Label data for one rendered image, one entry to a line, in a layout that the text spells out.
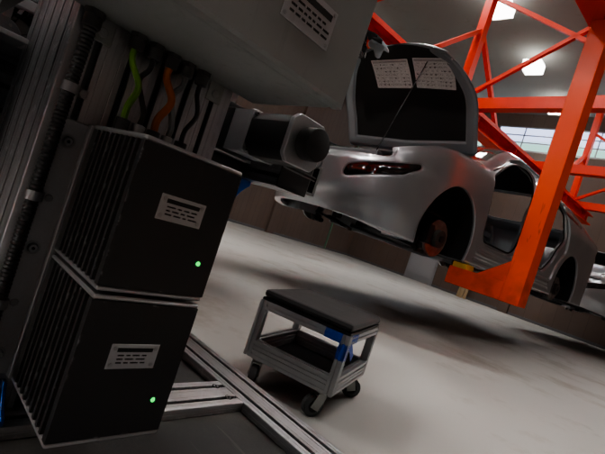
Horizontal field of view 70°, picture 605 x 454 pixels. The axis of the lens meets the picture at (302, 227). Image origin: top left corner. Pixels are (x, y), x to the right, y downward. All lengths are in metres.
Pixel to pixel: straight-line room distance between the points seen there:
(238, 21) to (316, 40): 0.12
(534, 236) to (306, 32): 3.52
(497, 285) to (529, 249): 0.39
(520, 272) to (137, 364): 3.59
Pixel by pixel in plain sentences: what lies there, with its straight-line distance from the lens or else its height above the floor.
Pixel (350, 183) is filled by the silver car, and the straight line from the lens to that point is 3.42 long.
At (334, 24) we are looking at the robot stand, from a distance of 0.61.
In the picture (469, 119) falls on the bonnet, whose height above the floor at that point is 1.94.
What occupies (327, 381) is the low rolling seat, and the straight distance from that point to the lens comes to 1.47.
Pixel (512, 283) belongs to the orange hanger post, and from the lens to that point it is 3.95.
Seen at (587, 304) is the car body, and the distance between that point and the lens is 8.91.
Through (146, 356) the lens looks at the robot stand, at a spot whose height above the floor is 0.38.
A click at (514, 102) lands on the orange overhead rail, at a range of 7.32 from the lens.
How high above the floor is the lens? 0.59
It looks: level
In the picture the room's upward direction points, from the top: 18 degrees clockwise
